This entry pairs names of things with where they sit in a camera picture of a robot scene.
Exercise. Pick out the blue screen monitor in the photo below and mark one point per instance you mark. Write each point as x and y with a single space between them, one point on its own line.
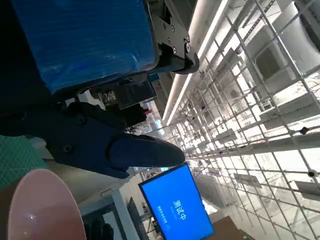
177 205

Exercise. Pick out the dark switched-off monitor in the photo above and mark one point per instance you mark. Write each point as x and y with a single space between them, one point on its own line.
136 93

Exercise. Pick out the green cutting mat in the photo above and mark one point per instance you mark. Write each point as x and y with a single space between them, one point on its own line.
15 157

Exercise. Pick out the pink bowl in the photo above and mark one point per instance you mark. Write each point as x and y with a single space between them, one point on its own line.
45 207

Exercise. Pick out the bare black left hand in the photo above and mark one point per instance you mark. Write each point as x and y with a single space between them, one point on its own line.
87 37

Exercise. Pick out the white ceiling truss grid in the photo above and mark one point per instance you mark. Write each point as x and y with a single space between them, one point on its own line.
250 125

